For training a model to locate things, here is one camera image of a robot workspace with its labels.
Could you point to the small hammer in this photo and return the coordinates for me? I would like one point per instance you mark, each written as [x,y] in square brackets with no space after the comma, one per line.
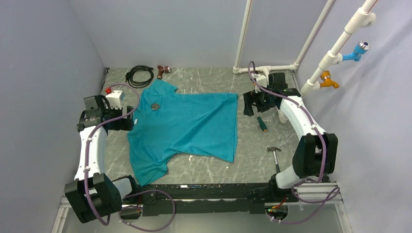
[274,150]

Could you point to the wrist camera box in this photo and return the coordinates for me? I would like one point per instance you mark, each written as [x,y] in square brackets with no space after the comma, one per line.
[115,98]
[260,79]

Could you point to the teal t-shirt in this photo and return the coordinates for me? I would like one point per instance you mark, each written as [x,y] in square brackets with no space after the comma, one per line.
[202,124]

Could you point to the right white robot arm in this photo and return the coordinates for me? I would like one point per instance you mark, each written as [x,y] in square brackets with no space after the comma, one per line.
[315,155]

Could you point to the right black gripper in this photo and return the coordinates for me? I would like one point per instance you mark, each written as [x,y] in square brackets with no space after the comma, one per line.
[251,97]

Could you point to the green handled screwdriver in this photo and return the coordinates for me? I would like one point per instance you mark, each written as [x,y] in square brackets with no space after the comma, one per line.
[262,124]

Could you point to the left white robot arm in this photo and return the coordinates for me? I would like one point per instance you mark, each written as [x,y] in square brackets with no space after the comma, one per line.
[92,194]

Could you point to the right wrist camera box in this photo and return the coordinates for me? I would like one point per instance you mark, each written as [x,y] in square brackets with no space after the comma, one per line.
[260,79]

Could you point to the orange faucet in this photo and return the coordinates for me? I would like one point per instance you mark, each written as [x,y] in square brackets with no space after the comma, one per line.
[327,80]

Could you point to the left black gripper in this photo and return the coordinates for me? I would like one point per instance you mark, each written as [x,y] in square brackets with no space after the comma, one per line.
[124,124]

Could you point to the blue faucet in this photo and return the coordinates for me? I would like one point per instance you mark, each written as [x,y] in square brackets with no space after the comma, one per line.
[360,49]

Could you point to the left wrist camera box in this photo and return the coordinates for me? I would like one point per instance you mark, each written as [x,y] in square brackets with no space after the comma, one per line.
[115,98]

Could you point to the brown brass faucet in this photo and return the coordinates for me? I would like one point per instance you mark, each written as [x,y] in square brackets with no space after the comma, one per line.
[162,70]

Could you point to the white pvc pipe frame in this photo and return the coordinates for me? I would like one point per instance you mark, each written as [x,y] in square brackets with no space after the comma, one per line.
[292,34]

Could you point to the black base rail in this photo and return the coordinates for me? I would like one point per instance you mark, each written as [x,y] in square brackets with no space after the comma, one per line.
[162,199]

